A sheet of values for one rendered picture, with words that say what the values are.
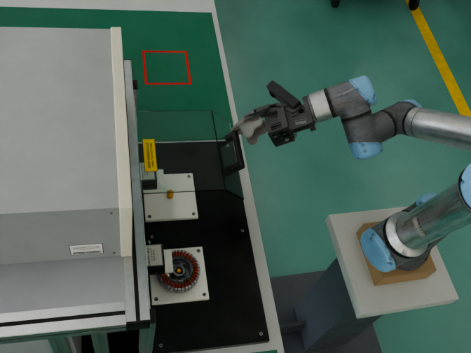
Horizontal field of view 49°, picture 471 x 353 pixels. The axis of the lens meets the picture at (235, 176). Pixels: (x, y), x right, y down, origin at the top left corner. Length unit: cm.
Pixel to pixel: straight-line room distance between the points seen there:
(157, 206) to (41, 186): 63
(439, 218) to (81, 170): 73
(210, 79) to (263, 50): 130
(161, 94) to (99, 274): 88
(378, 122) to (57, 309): 83
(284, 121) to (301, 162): 141
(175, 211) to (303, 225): 108
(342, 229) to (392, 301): 25
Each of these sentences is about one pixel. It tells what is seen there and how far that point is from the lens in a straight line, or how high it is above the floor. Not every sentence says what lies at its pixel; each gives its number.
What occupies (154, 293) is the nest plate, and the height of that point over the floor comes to 78.
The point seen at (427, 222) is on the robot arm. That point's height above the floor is 118.
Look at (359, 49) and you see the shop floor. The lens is 337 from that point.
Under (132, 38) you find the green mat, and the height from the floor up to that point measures 75.
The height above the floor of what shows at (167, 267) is 88.
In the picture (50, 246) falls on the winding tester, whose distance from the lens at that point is 102.
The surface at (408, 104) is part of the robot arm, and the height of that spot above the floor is 118.
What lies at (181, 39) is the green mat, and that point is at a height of 75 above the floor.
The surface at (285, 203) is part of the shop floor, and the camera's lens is 252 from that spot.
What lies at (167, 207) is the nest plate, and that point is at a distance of 151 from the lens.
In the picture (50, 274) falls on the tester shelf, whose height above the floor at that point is 111.
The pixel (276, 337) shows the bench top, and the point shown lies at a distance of 145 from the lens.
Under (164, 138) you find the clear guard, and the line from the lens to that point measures 129.
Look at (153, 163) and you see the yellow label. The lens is 125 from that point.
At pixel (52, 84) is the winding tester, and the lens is 106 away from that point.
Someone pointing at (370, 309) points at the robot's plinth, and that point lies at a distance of 157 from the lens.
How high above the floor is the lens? 210
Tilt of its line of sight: 56 degrees down
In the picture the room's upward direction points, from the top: 18 degrees clockwise
